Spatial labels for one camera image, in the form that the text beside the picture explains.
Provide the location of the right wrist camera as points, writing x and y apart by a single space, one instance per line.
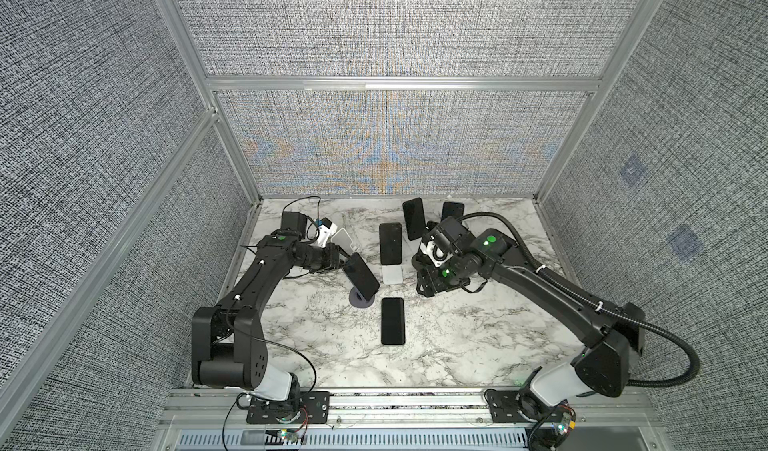
433 252

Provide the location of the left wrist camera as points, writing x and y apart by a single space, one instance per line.
326 229

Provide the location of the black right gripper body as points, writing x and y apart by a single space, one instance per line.
438 279

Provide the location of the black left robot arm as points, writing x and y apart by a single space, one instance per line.
228 347

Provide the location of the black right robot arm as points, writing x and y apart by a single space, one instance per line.
611 335

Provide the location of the purple round phone stand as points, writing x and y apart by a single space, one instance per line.
359 300

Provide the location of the aluminium front rail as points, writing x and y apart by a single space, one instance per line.
402 419

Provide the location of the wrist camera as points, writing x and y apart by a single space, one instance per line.
433 252
326 229

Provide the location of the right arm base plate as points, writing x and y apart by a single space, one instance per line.
510 404

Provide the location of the white folding phone stand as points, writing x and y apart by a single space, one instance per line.
392 274

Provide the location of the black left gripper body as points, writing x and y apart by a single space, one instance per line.
322 260

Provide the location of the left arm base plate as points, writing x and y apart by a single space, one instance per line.
288 407

